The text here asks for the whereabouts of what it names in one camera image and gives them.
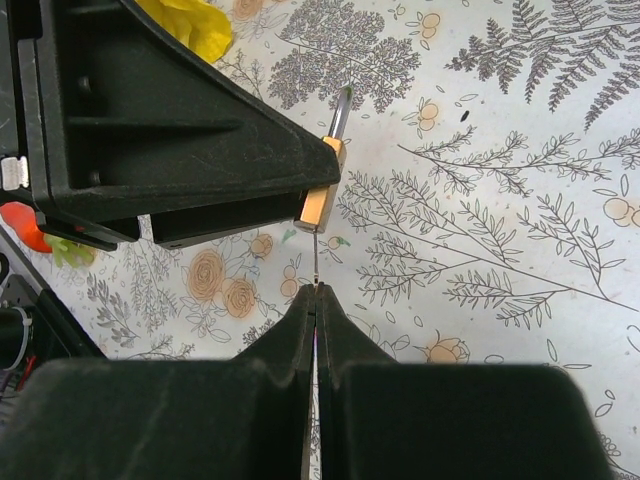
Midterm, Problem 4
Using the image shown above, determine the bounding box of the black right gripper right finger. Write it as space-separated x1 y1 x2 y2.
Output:
316 285 612 479

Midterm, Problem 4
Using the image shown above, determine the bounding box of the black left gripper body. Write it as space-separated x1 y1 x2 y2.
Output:
0 0 46 201

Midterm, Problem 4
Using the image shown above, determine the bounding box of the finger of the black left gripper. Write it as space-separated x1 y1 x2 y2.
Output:
29 1 340 223
39 192 306 250

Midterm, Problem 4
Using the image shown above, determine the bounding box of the brass padlock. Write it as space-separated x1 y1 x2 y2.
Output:
294 86 353 234

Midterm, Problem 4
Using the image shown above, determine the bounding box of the yellow white baby cabbage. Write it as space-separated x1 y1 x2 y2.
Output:
137 0 232 63

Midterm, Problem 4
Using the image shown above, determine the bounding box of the orange carrot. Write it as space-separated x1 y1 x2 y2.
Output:
1 202 96 268

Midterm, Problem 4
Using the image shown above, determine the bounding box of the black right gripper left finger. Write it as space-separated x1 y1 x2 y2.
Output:
1 286 315 479

